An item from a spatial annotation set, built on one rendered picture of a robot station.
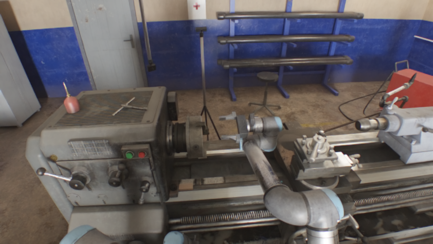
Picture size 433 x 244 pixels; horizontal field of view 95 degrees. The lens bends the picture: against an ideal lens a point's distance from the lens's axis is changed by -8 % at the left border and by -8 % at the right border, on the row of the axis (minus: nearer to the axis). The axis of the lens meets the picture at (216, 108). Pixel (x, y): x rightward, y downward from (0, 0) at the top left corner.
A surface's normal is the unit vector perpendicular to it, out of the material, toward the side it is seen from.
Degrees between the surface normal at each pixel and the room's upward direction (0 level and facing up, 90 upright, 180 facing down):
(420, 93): 90
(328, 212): 52
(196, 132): 43
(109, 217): 32
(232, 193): 36
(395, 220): 0
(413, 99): 90
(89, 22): 90
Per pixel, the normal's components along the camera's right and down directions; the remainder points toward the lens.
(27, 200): -0.02, -0.86
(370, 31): 0.08, 0.51
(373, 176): 0.04, -0.40
